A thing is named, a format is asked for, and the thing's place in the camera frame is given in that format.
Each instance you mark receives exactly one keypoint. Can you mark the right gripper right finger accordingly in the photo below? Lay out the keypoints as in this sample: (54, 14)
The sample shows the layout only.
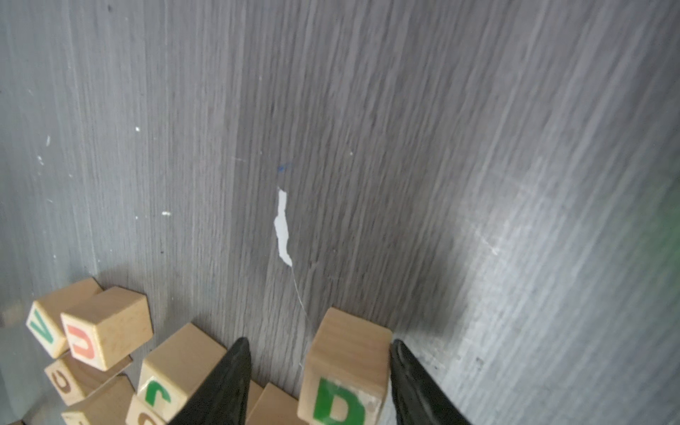
(416, 396)

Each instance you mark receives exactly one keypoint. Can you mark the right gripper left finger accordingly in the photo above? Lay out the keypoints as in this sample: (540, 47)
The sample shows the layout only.
(223, 397)

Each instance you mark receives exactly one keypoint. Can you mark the wooden block letter D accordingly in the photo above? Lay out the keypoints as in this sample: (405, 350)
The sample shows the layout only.
(346, 373)

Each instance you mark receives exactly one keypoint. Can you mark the wooden block letter J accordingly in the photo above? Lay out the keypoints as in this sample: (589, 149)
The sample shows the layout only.
(173, 371)

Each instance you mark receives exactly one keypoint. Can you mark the wooden block letter U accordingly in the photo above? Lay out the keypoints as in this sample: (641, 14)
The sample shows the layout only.
(105, 329)

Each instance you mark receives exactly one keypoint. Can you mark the wooden block letter C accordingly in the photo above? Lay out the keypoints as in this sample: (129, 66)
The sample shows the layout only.
(75, 381)

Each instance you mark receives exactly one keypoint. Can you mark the wooden block letter V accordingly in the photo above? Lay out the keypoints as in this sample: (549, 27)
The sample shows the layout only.
(44, 317)

